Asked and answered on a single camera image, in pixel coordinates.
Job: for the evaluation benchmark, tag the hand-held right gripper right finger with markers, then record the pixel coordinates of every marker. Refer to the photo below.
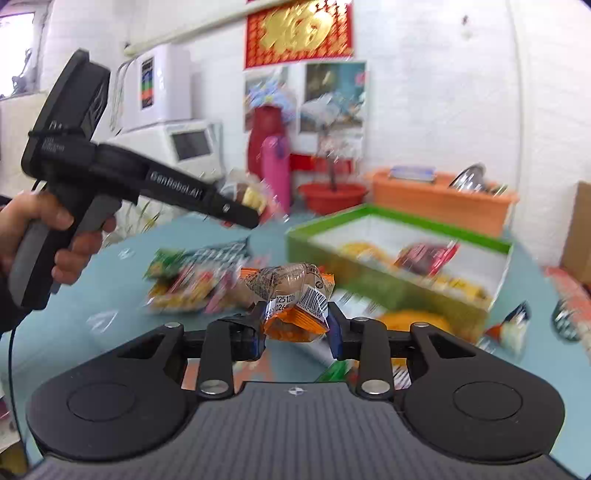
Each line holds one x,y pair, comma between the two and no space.
336,341

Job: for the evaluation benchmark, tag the green candy packet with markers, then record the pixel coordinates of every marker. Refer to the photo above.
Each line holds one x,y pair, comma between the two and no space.
166,264

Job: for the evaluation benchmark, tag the red thermos jug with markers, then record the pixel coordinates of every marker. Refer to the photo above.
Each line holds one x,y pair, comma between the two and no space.
263,138

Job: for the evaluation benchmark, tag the metal pot lid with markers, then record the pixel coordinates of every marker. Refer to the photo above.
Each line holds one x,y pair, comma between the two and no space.
468,177

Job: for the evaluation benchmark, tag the yellow clear snack packet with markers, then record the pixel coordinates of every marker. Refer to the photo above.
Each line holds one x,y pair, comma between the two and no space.
406,322

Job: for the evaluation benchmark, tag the pink snack packet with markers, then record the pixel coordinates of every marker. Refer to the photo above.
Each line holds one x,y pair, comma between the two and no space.
226,290

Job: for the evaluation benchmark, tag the green cardboard box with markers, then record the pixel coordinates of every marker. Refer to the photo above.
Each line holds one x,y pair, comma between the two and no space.
369,279

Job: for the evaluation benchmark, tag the white wall water purifier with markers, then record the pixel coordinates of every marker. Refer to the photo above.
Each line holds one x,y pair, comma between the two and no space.
161,87

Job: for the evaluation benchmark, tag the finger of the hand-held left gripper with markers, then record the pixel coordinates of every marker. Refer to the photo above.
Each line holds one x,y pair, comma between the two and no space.
231,210

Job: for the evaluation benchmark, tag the red plastic basin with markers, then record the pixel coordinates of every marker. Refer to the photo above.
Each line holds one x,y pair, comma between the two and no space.
332,198

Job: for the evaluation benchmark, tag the large red snack packet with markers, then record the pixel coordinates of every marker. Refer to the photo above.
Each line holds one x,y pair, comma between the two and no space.
184,290

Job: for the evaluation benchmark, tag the clear cookie packet red label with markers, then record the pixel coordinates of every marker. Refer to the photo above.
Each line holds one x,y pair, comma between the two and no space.
249,196

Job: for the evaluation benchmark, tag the orange plastic tub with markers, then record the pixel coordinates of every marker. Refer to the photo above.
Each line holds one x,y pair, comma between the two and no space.
438,203

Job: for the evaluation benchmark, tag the blue snack packet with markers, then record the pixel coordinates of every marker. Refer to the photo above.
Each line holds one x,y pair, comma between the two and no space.
512,327

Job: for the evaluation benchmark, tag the wall calendar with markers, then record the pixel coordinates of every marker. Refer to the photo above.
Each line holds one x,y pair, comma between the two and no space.
300,32

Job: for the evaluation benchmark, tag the red packet white print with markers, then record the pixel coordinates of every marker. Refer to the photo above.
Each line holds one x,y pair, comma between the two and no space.
425,258

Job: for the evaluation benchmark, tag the brown cardboard box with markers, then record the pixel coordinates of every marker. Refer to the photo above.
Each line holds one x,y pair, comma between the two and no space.
579,230

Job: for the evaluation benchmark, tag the white machine with screen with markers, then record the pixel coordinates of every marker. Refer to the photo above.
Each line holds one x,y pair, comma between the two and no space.
189,143

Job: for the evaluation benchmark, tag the person's left forearm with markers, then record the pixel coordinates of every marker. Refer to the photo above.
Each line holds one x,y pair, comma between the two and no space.
7,300

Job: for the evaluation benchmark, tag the green snack packet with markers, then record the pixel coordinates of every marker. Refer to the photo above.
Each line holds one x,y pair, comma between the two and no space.
334,373

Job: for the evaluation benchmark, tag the person's left hand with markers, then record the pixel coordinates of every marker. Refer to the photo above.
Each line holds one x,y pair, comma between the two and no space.
27,210

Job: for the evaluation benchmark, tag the clear orange cake packet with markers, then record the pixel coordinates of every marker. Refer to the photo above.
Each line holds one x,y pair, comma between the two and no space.
291,323

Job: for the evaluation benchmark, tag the blue lid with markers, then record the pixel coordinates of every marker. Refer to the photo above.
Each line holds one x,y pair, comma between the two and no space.
413,173

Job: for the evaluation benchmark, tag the pink thermos bottle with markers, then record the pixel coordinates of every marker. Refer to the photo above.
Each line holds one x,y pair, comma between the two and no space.
276,180

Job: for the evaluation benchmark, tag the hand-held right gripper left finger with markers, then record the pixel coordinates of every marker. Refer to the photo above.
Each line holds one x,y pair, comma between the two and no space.
256,344

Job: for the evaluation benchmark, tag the glass pitcher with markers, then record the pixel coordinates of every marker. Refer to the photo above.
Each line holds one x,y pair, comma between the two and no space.
332,157

